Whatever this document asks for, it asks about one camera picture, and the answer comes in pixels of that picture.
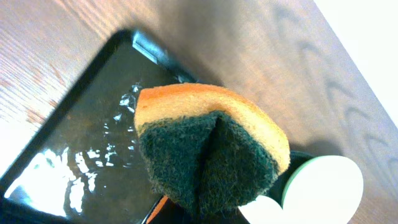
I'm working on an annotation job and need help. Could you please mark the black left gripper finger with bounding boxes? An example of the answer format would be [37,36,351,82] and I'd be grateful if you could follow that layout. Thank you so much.
[146,196,249,224]

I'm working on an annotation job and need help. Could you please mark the orange green scrub sponge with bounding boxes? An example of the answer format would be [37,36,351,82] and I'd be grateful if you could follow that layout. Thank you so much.
[134,83,290,219]

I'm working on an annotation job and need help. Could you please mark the pale green plate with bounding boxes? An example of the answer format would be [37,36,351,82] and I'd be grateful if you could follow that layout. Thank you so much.
[239,195,285,224]

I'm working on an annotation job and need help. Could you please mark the green plate with ketchup stain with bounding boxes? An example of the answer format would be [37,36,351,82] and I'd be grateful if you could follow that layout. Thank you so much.
[282,156,364,224]

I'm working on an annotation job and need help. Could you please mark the rectangular black water tray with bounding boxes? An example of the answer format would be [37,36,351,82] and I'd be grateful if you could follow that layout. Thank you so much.
[1,29,195,223]

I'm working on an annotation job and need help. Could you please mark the round black tray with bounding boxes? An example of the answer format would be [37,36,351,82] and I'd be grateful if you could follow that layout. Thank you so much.
[266,151,314,205]

